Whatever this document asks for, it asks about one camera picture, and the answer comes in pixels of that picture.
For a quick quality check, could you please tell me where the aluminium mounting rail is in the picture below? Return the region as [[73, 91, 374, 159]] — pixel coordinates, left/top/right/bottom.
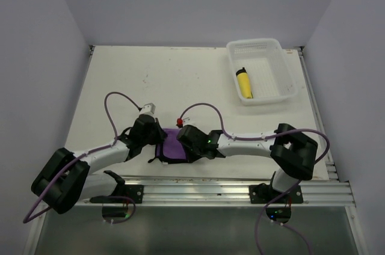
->
[[75, 176, 355, 207]]

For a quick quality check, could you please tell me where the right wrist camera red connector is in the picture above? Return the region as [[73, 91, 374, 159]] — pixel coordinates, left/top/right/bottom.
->
[[176, 117, 197, 129]]

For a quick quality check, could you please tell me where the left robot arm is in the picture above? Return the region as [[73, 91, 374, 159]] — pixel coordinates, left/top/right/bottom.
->
[[31, 114, 167, 214]]

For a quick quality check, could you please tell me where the purple grey towel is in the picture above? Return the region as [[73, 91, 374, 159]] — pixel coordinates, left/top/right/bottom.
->
[[148, 128, 189, 164]]

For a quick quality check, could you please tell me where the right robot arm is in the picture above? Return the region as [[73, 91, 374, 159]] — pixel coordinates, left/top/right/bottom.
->
[[177, 123, 318, 203]]

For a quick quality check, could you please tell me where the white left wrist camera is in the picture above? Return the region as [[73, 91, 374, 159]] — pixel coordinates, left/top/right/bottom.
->
[[140, 103, 156, 117]]

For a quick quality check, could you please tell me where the left black base bracket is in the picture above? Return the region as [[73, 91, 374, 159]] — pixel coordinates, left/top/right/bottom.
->
[[90, 184, 144, 206]]

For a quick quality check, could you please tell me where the right black base bracket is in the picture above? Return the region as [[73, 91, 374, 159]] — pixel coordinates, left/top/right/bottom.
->
[[248, 183, 304, 204]]

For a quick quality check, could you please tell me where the black base bracket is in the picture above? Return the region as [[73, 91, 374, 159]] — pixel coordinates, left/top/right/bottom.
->
[[90, 184, 144, 206], [248, 183, 304, 204]]

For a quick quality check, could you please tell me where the white plastic basket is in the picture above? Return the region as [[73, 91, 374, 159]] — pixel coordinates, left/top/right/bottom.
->
[[226, 38, 298, 106]]

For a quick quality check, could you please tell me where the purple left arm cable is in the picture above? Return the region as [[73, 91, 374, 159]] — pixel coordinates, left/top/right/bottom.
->
[[23, 91, 144, 224]]

